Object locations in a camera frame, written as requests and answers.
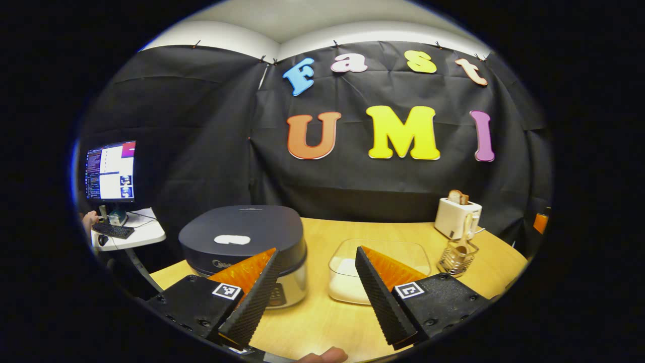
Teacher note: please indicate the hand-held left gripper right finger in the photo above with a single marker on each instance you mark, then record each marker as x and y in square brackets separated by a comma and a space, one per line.
[378, 297]

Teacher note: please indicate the white side table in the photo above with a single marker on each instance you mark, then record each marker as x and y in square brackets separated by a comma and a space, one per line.
[148, 234]

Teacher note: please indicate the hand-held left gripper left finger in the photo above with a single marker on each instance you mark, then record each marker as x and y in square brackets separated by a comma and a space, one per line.
[257, 297]

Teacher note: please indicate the black and silver rice cooker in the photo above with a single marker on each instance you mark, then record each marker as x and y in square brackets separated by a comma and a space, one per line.
[242, 224]

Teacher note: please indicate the bread slice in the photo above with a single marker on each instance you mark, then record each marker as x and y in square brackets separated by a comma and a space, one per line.
[457, 196]

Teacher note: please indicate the wooden spoon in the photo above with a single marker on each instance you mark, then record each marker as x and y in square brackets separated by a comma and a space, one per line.
[461, 249]

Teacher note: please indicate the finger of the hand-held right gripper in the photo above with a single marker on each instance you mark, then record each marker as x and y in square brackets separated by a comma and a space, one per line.
[540, 223]

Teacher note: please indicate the black keyboard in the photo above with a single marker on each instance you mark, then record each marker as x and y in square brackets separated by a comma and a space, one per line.
[113, 231]

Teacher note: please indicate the white toaster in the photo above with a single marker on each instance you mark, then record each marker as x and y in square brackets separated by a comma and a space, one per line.
[448, 219]

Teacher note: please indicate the small teal box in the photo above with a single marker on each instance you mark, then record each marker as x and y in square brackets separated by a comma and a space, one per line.
[117, 218]

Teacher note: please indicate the computer monitor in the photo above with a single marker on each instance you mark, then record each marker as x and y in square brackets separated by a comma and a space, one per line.
[111, 171]

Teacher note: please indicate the clear plastic container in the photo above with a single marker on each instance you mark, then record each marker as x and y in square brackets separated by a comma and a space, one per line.
[403, 252]

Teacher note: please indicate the black computer mouse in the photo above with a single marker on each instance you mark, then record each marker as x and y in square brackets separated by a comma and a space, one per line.
[103, 240]

